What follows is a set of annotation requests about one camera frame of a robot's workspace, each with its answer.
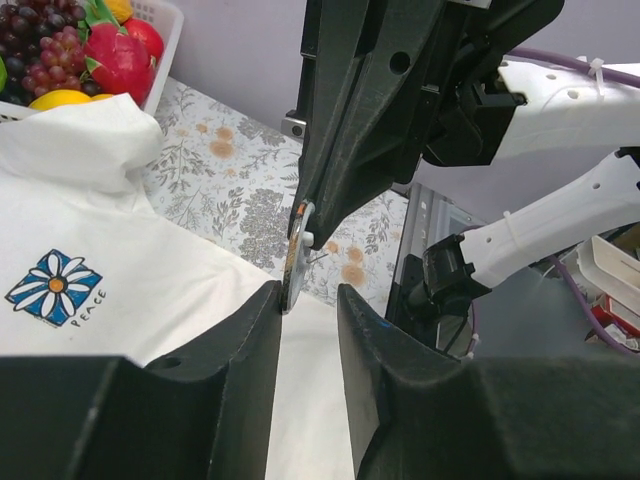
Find dark purple grape bunch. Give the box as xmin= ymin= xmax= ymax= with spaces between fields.
xmin=1 ymin=0 xmax=86 ymax=81

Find yellow lemon back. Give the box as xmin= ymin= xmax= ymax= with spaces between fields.
xmin=104 ymin=0 xmax=134 ymax=25

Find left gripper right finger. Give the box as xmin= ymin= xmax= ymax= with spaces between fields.
xmin=337 ymin=285 xmax=639 ymax=479

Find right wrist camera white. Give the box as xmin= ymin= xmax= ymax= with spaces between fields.
xmin=280 ymin=110 xmax=306 ymax=140

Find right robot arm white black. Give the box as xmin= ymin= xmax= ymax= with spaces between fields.
xmin=282 ymin=1 xmax=639 ymax=322

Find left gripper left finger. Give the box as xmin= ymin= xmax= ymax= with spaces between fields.
xmin=1 ymin=281 xmax=282 ymax=479

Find yellow orange front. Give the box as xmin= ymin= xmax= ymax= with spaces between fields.
xmin=91 ymin=94 xmax=114 ymax=102

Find red grape bunch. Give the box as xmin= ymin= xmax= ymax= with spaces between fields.
xmin=21 ymin=26 xmax=86 ymax=98

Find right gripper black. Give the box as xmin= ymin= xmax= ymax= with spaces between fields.
xmin=313 ymin=1 xmax=564 ymax=249

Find green watermelon ball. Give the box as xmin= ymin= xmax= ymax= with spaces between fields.
xmin=0 ymin=57 xmax=8 ymax=93

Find white t-shirt daisy print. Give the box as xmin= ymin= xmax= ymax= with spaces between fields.
xmin=1 ymin=95 xmax=354 ymax=479

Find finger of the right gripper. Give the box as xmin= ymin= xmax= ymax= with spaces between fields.
xmin=298 ymin=1 xmax=369 ymax=235

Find red apple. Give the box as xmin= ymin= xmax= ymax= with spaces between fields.
xmin=124 ymin=17 xmax=165 ymax=62

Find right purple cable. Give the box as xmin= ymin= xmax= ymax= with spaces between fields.
xmin=464 ymin=47 xmax=640 ymax=361

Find yellow orange left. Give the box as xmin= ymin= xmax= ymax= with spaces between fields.
xmin=29 ymin=89 xmax=92 ymax=111

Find white plastic fruit basket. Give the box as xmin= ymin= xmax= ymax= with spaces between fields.
xmin=1 ymin=1 xmax=184 ymax=122

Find red dragon fruit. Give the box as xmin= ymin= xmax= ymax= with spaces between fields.
xmin=83 ymin=23 xmax=155 ymax=106

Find small round brooch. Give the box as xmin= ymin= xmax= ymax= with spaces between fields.
xmin=281 ymin=200 xmax=315 ymax=314

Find yellow orange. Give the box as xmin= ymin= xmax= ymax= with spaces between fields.
xmin=29 ymin=89 xmax=92 ymax=111
xmin=91 ymin=94 xmax=114 ymax=102

